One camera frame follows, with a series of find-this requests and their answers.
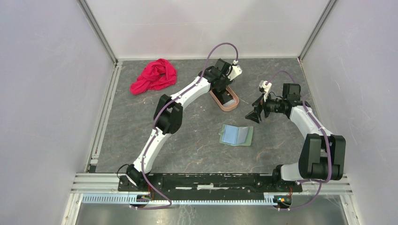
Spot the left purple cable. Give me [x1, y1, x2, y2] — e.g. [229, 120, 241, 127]
[130, 42, 239, 210]

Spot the red crumpled cloth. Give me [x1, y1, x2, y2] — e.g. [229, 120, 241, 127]
[130, 59, 177, 95]

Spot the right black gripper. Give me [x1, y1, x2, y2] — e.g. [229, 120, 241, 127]
[245, 91, 286, 124]

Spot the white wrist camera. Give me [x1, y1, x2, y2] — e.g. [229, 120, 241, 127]
[259, 81, 272, 102]
[228, 65, 242, 81]

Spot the pink oval card tray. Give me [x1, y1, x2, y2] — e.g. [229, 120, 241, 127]
[209, 86, 239, 112]

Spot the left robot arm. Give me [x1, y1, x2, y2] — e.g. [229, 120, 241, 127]
[125, 59, 241, 191]

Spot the aluminium frame rail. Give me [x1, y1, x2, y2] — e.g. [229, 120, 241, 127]
[71, 173, 352, 205]

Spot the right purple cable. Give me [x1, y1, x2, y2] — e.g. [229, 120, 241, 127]
[267, 70, 333, 212]

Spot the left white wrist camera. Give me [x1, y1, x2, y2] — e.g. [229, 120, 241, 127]
[228, 65, 242, 81]

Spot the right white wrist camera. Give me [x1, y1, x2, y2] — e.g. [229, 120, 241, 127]
[259, 81, 272, 102]

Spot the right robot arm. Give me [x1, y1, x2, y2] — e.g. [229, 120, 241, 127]
[245, 81, 346, 191]

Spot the purple cable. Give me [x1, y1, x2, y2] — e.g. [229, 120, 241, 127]
[130, 42, 239, 210]
[267, 70, 333, 212]

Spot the green card holder wallet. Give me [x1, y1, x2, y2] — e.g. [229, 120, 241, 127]
[218, 124, 253, 146]

